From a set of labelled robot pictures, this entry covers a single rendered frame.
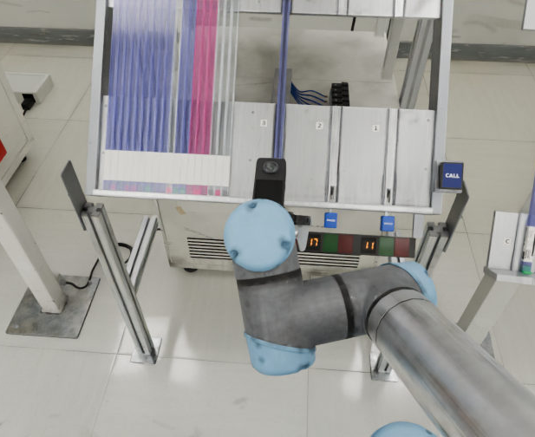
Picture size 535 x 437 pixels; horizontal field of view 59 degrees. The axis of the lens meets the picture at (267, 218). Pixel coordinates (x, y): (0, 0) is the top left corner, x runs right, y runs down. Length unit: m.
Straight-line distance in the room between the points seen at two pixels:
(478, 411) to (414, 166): 0.65
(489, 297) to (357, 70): 0.76
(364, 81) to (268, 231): 1.07
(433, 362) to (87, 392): 1.28
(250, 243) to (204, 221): 0.99
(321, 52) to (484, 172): 1.00
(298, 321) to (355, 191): 0.47
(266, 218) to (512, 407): 0.27
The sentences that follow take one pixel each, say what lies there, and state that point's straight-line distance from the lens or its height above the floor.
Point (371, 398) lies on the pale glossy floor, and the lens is 1.53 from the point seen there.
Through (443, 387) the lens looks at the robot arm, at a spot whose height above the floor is 1.02.
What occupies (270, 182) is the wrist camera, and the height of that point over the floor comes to 0.91.
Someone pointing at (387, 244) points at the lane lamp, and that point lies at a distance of 0.97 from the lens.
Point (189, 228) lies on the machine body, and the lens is 1.51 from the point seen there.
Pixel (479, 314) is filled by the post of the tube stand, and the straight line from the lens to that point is 1.38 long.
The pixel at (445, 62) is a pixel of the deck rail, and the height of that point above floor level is 0.92.
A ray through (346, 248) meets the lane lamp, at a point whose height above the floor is 0.65.
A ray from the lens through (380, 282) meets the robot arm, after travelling 0.54.
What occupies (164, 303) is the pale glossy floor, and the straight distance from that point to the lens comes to 1.68.
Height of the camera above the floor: 1.38
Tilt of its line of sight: 47 degrees down
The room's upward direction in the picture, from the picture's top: straight up
